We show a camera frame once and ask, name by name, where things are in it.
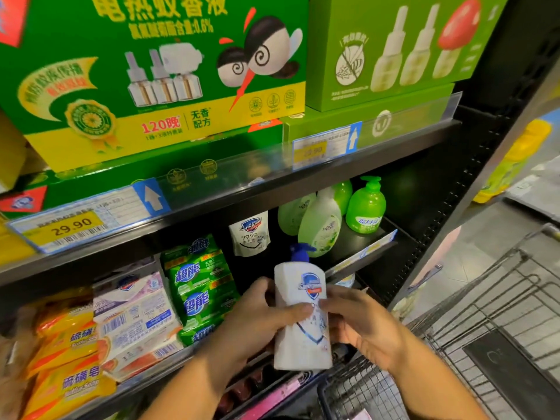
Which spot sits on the person's left hand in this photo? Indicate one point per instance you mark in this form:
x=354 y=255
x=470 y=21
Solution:
x=245 y=332

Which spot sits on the person's right hand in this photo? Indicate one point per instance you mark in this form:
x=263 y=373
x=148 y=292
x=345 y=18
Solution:
x=372 y=328

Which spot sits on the white hand sanitizer bottle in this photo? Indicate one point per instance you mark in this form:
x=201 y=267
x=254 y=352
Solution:
x=251 y=233
x=302 y=341

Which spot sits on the stack of green soap boxes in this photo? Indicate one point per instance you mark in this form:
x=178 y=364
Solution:
x=201 y=288

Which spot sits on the stack of white purple soap boxes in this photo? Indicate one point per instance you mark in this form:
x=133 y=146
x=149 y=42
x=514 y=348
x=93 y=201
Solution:
x=136 y=323

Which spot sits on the bright green hand sanitizer bottle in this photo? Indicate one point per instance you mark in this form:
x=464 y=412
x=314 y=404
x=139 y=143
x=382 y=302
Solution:
x=366 y=212
x=343 y=195

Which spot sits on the pale green hand sanitizer bottle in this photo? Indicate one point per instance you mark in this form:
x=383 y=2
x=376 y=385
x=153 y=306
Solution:
x=290 y=214

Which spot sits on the stack of yellow soap boxes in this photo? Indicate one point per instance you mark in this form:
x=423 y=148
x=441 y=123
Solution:
x=66 y=371

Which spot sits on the row of red tubes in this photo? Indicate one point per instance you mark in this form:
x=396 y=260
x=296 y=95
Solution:
x=245 y=389

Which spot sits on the pink flat pack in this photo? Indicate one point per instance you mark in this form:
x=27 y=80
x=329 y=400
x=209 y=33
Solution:
x=276 y=396

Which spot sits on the white blue price tag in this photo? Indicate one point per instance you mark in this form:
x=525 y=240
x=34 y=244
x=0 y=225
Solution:
x=79 y=221
x=324 y=144

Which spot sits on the pile of white packaged goods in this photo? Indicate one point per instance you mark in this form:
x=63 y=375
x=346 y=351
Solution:
x=538 y=192

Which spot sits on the yellow plastic pack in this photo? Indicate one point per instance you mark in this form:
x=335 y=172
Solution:
x=512 y=161

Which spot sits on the flat yellow box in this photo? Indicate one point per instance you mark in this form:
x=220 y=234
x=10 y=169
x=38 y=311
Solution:
x=13 y=245

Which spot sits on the green box bottle print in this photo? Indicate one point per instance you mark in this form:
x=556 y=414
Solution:
x=332 y=83

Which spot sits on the large yellow box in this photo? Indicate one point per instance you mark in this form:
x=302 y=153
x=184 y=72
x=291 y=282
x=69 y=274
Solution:
x=10 y=153

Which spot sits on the green yellow cartoon box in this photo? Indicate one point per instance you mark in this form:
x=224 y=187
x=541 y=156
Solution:
x=87 y=30

